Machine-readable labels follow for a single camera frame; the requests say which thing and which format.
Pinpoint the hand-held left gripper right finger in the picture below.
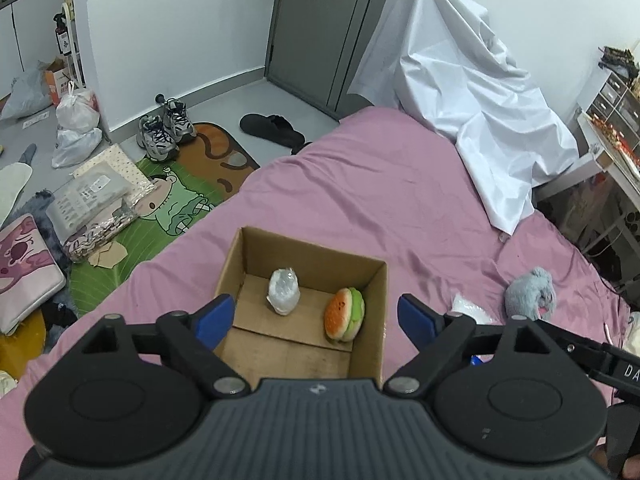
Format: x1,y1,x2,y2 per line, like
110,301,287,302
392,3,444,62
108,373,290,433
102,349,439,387
382,294,551,401

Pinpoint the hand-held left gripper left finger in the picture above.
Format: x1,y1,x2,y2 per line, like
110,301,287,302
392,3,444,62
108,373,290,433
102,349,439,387
75,294,252,401

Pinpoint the white plastic packet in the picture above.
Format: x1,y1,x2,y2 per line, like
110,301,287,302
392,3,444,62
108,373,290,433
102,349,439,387
450,292,493,326

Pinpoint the clear bag of white stuffing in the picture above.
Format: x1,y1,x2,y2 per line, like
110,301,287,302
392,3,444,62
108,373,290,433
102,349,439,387
267,267,302,317

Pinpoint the grey plush toy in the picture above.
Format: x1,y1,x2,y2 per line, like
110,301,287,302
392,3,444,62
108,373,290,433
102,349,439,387
504,267,558,321

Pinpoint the cartoon floor mat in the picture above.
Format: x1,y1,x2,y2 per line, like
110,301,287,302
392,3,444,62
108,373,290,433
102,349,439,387
67,122,262,318

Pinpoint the pink bed sheet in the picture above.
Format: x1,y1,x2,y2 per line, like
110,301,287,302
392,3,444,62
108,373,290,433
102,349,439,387
0,106,631,411

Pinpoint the floral packaged cloth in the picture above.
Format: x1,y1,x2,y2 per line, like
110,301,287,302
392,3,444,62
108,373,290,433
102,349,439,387
62,195,146,263

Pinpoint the clear packet of grey cloth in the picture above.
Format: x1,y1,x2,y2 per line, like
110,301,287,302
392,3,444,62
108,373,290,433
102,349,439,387
46,169,132,242

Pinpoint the grey sneaker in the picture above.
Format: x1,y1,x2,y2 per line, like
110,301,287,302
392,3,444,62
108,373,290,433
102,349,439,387
137,115,179,163
162,99,198,145

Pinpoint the pink cartoon cushion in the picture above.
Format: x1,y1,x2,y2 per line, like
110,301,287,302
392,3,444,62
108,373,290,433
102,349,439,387
0,214,67,335

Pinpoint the black slipper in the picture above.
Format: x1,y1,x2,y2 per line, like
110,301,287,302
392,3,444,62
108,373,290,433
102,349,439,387
239,113,306,147

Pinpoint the yellow round stool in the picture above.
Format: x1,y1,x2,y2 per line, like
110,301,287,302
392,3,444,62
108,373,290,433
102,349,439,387
0,305,50,382

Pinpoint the white desk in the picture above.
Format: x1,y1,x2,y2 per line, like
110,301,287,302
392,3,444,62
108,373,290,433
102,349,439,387
537,112,640,261

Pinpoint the white plastic bag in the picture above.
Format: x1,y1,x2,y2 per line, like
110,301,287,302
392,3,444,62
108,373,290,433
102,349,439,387
55,81,101,132
51,127,103,169

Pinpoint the pale flat slipper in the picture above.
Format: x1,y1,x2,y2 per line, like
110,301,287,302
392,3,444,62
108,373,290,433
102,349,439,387
0,161,34,228

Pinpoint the white cover sheet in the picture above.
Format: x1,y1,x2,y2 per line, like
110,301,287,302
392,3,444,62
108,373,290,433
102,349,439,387
347,0,580,236

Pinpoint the grey drawer organizer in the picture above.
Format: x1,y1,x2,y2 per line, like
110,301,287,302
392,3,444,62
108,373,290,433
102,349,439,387
585,67,640,132

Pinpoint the orange cardboard box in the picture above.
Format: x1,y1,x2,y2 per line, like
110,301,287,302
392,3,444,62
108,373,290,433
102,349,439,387
44,57,73,107

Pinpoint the grey plastic bag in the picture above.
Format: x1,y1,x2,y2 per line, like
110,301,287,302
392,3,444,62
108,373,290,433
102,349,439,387
0,61,53,121

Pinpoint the grey door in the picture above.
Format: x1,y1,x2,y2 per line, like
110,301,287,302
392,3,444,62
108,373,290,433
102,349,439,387
265,0,436,121

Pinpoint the dark spray bottle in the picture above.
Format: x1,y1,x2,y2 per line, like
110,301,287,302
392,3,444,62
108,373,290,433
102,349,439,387
53,13,71,56

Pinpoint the white kitchen cabinet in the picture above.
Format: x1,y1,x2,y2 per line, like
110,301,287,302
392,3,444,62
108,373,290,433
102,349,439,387
0,0,76,98

